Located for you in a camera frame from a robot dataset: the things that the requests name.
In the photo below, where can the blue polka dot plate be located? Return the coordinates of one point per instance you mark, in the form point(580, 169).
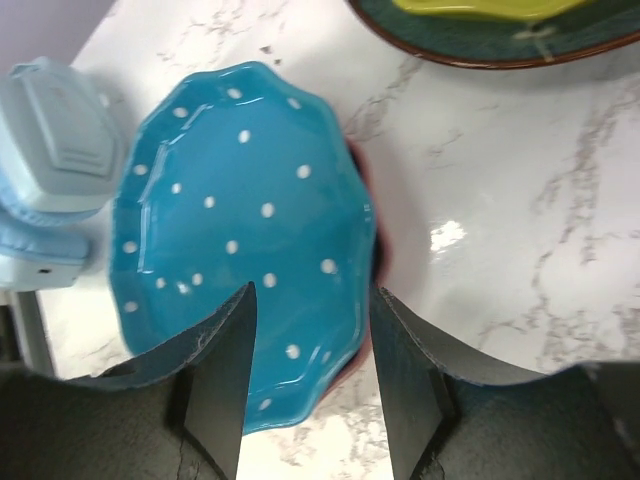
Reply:
point(240, 177)

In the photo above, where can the light blue headphones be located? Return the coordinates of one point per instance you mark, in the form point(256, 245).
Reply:
point(62, 156)

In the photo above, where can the green polka dot plate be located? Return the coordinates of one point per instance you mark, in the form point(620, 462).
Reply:
point(509, 10)

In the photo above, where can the dark plate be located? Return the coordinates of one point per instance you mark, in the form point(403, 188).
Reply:
point(492, 44)

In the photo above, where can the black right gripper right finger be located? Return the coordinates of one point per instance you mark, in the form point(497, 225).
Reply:
point(454, 412)

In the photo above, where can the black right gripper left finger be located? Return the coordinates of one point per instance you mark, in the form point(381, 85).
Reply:
point(174, 412)

